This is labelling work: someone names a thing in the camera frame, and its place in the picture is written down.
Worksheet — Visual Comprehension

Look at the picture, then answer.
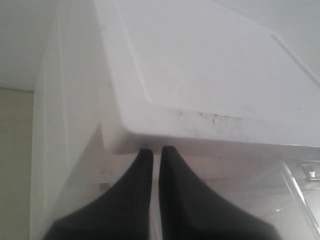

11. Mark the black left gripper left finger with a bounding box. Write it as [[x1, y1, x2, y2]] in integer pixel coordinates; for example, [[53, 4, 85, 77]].
[[44, 149, 153, 240]]

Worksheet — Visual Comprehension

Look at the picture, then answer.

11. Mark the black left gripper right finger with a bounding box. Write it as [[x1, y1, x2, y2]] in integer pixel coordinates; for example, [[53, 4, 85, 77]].
[[159, 146, 281, 240]]

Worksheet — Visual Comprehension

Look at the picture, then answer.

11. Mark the white translucent plastic drawer cabinet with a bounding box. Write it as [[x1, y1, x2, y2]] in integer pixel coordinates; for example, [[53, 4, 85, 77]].
[[30, 0, 320, 240]]

